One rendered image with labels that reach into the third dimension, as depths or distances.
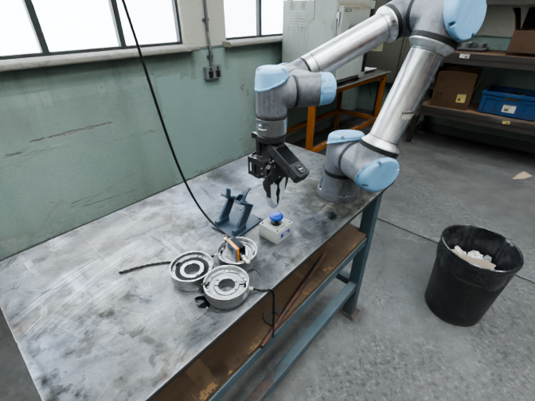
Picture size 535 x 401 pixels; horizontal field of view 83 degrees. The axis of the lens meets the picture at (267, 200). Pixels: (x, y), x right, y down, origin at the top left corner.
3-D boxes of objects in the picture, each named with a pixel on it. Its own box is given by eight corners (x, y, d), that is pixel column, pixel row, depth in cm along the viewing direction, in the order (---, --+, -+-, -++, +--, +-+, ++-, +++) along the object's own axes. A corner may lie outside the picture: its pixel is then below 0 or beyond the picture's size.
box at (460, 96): (473, 112, 317) (487, 74, 297) (423, 105, 341) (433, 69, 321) (478, 104, 344) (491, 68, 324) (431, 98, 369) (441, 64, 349)
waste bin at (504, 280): (479, 346, 145) (519, 284, 122) (408, 307, 164) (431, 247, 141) (493, 302, 167) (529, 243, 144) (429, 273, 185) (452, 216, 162)
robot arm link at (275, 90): (298, 68, 65) (260, 71, 62) (295, 118, 71) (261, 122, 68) (283, 63, 71) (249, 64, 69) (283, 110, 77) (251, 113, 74)
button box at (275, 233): (277, 245, 86) (278, 231, 83) (259, 235, 90) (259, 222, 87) (294, 232, 91) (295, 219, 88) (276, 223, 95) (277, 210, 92)
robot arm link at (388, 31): (411, -21, 86) (262, 63, 83) (442, -24, 77) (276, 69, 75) (414, 22, 93) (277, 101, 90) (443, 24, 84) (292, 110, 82)
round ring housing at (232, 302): (200, 311, 67) (198, 298, 65) (209, 276, 76) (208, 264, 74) (247, 313, 67) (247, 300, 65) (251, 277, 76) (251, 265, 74)
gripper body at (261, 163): (266, 166, 87) (266, 126, 80) (290, 176, 82) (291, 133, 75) (247, 176, 82) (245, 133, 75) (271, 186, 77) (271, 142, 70)
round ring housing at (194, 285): (162, 286, 73) (159, 274, 71) (187, 258, 82) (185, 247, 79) (201, 298, 70) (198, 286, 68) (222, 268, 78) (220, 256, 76)
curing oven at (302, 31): (336, 91, 256) (346, -2, 222) (280, 81, 291) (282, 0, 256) (369, 79, 295) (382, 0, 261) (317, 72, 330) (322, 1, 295)
